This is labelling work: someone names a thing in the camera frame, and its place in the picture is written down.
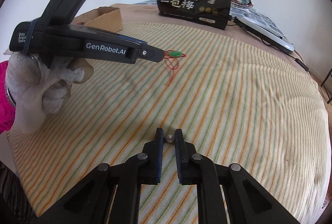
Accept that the green jade pendant red cord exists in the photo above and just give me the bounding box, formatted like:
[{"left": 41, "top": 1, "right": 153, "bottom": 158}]
[{"left": 162, "top": 49, "right": 186, "bottom": 85}]

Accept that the black clothes rack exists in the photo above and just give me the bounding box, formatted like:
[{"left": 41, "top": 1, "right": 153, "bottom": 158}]
[{"left": 321, "top": 68, "right": 332, "bottom": 105}]

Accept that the brown cardboard box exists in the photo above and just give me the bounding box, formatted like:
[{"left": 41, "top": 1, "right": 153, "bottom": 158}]
[{"left": 72, "top": 7, "right": 123, "bottom": 33}]

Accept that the black snack bag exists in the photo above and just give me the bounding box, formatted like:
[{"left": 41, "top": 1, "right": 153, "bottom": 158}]
[{"left": 157, "top": 0, "right": 231, "bottom": 30}]

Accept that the brown bed blanket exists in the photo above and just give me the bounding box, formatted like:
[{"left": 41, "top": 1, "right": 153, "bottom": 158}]
[{"left": 111, "top": 4, "right": 309, "bottom": 72}]

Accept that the ring light black cable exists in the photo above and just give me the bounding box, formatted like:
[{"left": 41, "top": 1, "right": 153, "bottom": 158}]
[{"left": 228, "top": 16, "right": 311, "bottom": 73}]

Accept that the white ring light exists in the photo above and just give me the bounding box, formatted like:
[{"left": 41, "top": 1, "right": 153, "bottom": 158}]
[{"left": 233, "top": 16, "right": 295, "bottom": 55}]

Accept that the white gloved left hand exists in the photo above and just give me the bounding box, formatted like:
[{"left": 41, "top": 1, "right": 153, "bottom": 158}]
[{"left": 5, "top": 52, "right": 94, "bottom": 134}]

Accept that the striped yellow cloth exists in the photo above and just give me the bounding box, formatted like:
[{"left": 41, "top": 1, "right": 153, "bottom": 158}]
[{"left": 7, "top": 22, "right": 331, "bottom": 223}]

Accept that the pink sleeve forearm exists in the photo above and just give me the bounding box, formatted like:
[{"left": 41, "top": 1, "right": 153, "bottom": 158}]
[{"left": 0, "top": 61, "right": 15, "bottom": 134}]

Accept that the small pearl earring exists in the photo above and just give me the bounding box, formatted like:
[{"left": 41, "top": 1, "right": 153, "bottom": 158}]
[{"left": 165, "top": 134, "right": 175, "bottom": 144}]

